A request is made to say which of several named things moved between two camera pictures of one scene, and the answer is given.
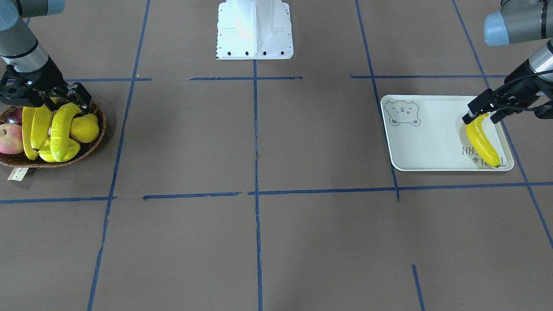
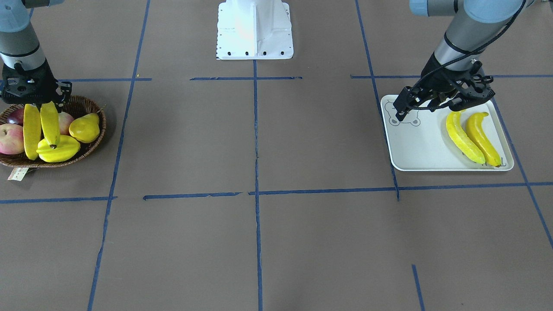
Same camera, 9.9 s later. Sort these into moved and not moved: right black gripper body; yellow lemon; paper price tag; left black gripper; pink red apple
Moved: left black gripper
Not moved: right black gripper body; pink red apple; paper price tag; yellow lemon
